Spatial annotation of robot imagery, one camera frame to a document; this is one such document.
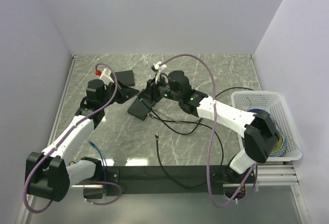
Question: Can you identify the aluminium rail frame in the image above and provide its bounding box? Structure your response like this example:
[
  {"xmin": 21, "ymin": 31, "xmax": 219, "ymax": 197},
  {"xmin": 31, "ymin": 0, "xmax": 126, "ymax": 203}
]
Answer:
[{"xmin": 27, "ymin": 164, "xmax": 300, "ymax": 188}]

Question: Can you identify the black ethernet cable with plug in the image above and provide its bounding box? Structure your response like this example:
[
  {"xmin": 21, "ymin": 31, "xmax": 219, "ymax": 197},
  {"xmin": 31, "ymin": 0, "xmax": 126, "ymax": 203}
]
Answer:
[{"xmin": 146, "ymin": 87, "xmax": 258, "ymax": 189}]

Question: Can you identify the blue ethernet cable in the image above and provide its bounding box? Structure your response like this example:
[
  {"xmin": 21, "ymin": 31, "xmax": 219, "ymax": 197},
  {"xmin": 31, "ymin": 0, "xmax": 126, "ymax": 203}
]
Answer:
[{"xmin": 88, "ymin": 141, "xmax": 107, "ymax": 196}]

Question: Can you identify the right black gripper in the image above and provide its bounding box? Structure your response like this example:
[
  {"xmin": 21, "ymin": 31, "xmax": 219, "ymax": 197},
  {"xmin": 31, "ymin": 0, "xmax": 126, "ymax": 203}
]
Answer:
[{"xmin": 139, "ymin": 73, "xmax": 182, "ymax": 104}]

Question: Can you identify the white plastic basket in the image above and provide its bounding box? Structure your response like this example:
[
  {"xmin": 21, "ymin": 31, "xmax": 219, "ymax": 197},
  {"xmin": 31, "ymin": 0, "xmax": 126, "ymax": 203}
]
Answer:
[{"xmin": 231, "ymin": 90, "xmax": 303, "ymax": 162}]

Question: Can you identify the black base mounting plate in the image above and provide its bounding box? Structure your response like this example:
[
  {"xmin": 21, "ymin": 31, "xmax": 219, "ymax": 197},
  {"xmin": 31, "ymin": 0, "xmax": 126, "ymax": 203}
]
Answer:
[{"xmin": 107, "ymin": 165, "xmax": 247, "ymax": 195}]

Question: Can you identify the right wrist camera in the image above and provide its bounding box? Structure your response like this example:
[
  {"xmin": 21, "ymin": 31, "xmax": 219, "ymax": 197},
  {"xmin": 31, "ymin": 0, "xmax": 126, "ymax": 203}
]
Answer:
[{"xmin": 151, "ymin": 62, "xmax": 167, "ymax": 83}]

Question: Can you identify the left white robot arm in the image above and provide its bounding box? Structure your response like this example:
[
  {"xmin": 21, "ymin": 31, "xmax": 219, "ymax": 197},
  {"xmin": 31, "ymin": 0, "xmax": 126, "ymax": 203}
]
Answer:
[{"xmin": 24, "ymin": 79, "xmax": 139, "ymax": 202}]

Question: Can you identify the black network switch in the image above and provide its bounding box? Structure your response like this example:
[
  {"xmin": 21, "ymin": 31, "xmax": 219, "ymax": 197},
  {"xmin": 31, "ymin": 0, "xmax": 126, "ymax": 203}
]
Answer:
[
  {"xmin": 115, "ymin": 70, "xmax": 135, "ymax": 87},
  {"xmin": 127, "ymin": 98, "xmax": 155, "ymax": 121}
]

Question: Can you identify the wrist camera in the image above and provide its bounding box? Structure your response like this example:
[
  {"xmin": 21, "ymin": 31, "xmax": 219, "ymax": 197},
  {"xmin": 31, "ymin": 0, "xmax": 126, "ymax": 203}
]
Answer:
[
  {"xmin": 95, "ymin": 68, "xmax": 114, "ymax": 84},
  {"xmin": 151, "ymin": 62, "xmax": 167, "ymax": 83}
]

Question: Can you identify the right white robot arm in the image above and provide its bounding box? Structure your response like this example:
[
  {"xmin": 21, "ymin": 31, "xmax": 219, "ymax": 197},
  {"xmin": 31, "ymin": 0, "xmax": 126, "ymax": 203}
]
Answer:
[{"xmin": 139, "ymin": 70, "xmax": 280, "ymax": 182}]

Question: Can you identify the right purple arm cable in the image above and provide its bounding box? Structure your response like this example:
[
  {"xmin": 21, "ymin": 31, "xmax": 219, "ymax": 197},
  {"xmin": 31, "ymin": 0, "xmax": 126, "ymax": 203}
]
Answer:
[{"xmin": 159, "ymin": 53, "xmax": 258, "ymax": 208}]

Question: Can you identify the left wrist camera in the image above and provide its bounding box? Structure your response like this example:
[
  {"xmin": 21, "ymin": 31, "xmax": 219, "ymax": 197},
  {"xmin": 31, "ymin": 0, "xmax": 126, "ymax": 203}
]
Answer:
[{"xmin": 95, "ymin": 68, "xmax": 114, "ymax": 84}]

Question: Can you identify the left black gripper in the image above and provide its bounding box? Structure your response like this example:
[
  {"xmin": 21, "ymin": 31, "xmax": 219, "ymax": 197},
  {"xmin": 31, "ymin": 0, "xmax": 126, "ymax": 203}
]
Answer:
[{"xmin": 100, "ymin": 78, "xmax": 139, "ymax": 108}]

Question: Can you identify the colourful wire bundle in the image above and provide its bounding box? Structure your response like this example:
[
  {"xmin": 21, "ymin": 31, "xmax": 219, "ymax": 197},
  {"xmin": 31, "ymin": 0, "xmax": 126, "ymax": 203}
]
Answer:
[{"xmin": 246, "ymin": 108, "xmax": 287, "ymax": 158}]

